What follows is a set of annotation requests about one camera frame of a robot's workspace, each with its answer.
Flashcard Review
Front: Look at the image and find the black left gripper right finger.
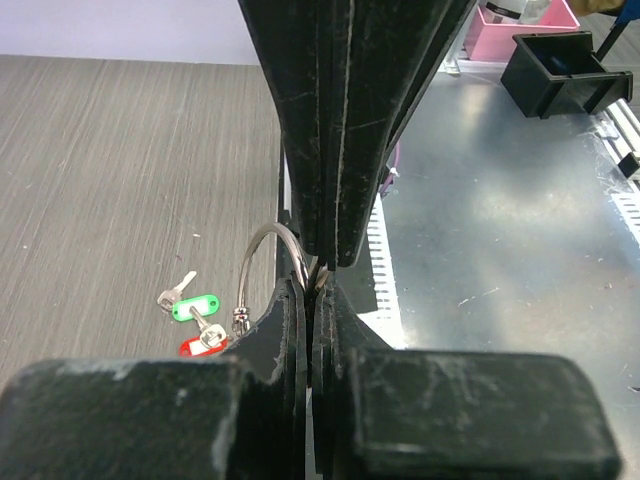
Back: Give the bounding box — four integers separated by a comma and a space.
310, 284, 623, 479

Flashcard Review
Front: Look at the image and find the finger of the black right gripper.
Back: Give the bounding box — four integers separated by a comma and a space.
319, 1, 473, 270
239, 1, 330, 260

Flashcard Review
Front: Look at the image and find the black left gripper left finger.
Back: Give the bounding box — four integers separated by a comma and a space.
1, 280, 306, 479

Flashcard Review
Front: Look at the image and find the large metal keyring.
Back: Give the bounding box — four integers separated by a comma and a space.
232, 222, 331, 338

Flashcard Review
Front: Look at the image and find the silver key on red tag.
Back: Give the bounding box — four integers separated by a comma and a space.
189, 306, 227, 349

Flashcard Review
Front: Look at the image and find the pink box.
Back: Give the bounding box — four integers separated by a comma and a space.
464, 0, 580, 63

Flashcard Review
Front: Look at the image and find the green key tag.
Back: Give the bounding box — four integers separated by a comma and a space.
172, 294, 220, 322

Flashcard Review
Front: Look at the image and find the silver key by green tag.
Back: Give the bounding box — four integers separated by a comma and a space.
157, 270, 197, 313

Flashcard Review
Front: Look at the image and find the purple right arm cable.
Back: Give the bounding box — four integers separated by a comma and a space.
379, 142, 404, 199

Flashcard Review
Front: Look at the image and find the black plastic bracket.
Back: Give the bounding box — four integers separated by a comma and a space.
501, 31, 633, 119

